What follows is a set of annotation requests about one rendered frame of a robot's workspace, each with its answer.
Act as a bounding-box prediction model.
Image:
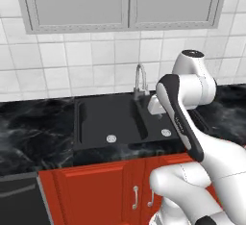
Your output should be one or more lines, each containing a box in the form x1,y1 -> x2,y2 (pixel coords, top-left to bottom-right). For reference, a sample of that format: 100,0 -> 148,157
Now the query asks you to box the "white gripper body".
146,93 -> 168,116

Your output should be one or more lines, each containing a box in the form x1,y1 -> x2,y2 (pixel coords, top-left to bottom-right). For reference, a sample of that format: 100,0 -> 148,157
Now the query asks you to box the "black double sink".
72,91 -> 213,152

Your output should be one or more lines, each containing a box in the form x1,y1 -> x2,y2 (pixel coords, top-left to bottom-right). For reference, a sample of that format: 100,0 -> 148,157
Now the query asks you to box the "silver tap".
133,62 -> 151,101

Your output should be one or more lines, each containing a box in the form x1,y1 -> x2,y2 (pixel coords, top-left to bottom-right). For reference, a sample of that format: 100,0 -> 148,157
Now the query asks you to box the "red base cupboard door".
37,159 -> 147,225
143,152 -> 225,225

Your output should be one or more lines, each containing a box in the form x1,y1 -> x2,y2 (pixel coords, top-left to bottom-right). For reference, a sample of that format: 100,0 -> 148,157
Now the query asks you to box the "black dishwasher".
0,171 -> 52,225

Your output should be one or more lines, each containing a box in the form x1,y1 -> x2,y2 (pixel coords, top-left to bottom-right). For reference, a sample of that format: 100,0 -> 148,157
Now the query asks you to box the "silver cupboard handle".
146,189 -> 156,209
132,185 -> 140,211

